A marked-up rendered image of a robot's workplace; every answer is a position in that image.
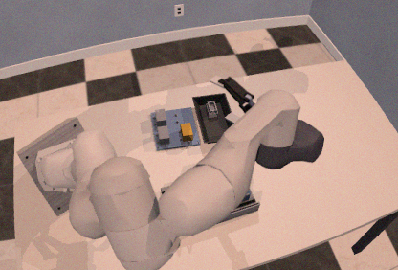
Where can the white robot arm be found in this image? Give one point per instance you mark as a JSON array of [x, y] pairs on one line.
[[124, 206]]

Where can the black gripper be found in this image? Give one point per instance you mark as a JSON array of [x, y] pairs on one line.
[[241, 95]]

